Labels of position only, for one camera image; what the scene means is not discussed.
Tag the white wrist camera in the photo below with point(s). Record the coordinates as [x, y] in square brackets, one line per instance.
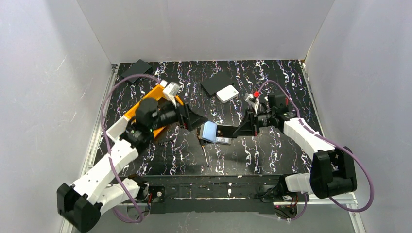
[253, 100]
[169, 92]

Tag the black flat pad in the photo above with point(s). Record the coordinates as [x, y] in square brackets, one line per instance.
[139, 67]

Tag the yellow plastic bin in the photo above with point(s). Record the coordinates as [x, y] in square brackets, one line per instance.
[154, 93]

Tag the white rectangular box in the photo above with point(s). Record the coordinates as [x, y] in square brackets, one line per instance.
[227, 94]

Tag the white VIP credit card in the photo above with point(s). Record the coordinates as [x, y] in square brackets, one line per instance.
[223, 140]

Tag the black screwdriver bit strip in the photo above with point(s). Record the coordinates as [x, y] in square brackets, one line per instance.
[165, 141]

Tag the aluminium rail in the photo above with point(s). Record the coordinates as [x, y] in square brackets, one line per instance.
[96, 134]
[207, 190]

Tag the white plastic bin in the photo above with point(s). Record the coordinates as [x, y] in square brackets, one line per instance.
[114, 131]

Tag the black flat box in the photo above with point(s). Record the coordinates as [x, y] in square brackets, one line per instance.
[216, 83]

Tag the yellow black screwdriver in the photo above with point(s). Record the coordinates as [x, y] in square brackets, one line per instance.
[202, 144]

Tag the aluminium front rail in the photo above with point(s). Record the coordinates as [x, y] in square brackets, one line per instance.
[207, 190]

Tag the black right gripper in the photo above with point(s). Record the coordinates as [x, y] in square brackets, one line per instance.
[252, 122]

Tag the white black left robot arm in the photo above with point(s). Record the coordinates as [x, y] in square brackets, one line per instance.
[84, 201]

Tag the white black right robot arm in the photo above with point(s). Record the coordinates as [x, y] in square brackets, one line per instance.
[332, 169]

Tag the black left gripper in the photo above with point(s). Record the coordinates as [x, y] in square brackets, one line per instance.
[186, 116]

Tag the black glossy credit card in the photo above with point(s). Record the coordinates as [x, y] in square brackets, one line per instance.
[226, 131]

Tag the aluminium left side rail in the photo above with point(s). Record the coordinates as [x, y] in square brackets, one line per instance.
[96, 134]

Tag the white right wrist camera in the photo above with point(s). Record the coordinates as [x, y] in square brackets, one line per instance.
[253, 100]

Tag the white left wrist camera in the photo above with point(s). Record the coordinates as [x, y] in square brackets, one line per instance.
[169, 92]

